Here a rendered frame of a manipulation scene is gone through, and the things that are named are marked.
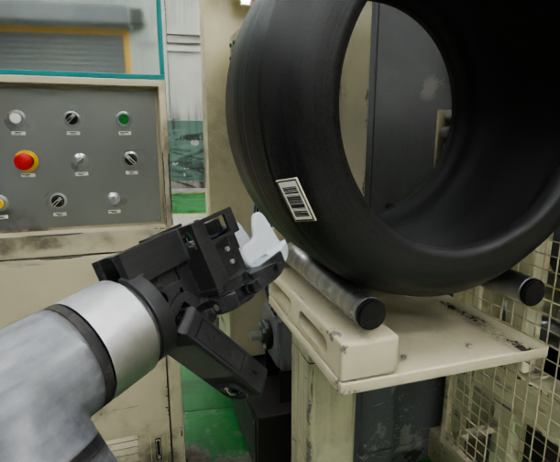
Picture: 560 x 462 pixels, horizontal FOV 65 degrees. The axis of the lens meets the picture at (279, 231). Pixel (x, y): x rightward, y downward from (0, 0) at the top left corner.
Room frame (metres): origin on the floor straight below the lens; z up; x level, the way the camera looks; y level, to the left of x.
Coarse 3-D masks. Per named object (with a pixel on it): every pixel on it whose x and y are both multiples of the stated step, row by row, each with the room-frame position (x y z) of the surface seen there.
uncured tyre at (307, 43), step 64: (256, 0) 0.72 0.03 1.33; (320, 0) 0.54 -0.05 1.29; (384, 0) 0.88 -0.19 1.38; (448, 0) 0.90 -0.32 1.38; (512, 0) 0.82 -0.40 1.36; (256, 64) 0.57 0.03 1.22; (320, 64) 0.53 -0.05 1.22; (448, 64) 0.93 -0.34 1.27; (512, 64) 0.88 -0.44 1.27; (256, 128) 0.57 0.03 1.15; (320, 128) 0.53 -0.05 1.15; (512, 128) 0.88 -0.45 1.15; (256, 192) 0.67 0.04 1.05; (320, 192) 0.54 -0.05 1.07; (448, 192) 0.91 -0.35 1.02; (512, 192) 0.81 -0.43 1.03; (320, 256) 0.59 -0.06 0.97; (384, 256) 0.56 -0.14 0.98; (448, 256) 0.59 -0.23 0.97; (512, 256) 0.63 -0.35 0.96
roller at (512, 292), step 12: (504, 276) 0.68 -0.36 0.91; (516, 276) 0.66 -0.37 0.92; (528, 276) 0.66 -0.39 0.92; (492, 288) 0.70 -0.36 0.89; (504, 288) 0.67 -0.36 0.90; (516, 288) 0.65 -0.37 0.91; (528, 288) 0.64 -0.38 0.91; (540, 288) 0.64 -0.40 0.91; (516, 300) 0.65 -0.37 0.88; (528, 300) 0.64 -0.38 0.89; (540, 300) 0.64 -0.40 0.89
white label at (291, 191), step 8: (280, 184) 0.55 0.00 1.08; (288, 184) 0.54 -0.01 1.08; (296, 184) 0.53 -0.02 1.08; (288, 192) 0.55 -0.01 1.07; (296, 192) 0.54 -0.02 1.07; (288, 200) 0.55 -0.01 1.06; (296, 200) 0.54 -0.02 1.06; (304, 200) 0.53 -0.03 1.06; (296, 208) 0.55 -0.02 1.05; (304, 208) 0.54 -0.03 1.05; (296, 216) 0.56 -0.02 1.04; (304, 216) 0.54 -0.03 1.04; (312, 216) 0.53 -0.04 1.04
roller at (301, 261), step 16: (288, 256) 0.83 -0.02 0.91; (304, 256) 0.78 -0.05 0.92; (304, 272) 0.74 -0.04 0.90; (320, 272) 0.69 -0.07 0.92; (320, 288) 0.67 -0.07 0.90; (336, 288) 0.63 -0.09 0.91; (352, 288) 0.60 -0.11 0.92; (336, 304) 0.62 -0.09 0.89; (352, 304) 0.57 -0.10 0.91; (368, 304) 0.55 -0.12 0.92; (368, 320) 0.55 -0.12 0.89
